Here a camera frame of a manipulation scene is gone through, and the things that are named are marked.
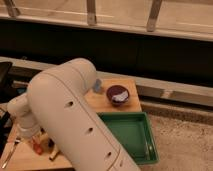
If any small blue cup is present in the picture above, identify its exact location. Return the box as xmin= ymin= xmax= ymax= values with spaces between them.
xmin=93 ymin=79 xmax=102 ymax=93

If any black chair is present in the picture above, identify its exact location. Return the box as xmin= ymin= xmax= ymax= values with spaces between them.
xmin=0 ymin=62 xmax=12 ymax=157

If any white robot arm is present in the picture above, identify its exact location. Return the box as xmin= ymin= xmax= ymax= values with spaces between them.
xmin=7 ymin=58 xmax=140 ymax=171

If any dark purple bowl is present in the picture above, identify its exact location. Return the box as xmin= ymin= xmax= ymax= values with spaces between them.
xmin=106 ymin=85 xmax=130 ymax=106

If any wooden cutting board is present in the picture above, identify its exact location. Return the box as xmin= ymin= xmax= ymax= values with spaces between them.
xmin=0 ymin=78 xmax=142 ymax=171

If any black handled knife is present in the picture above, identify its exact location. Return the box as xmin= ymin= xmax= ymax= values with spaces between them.
xmin=48 ymin=139 xmax=55 ymax=148

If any red chili pepper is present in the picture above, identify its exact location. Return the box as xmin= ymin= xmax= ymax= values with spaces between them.
xmin=33 ymin=141 xmax=43 ymax=155

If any green plastic tray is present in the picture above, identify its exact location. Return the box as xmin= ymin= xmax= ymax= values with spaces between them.
xmin=99 ymin=112 xmax=159 ymax=165

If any silver fork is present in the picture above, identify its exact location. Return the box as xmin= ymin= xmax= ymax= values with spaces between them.
xmin=1 ymin=137 xmax=21 ymax=169

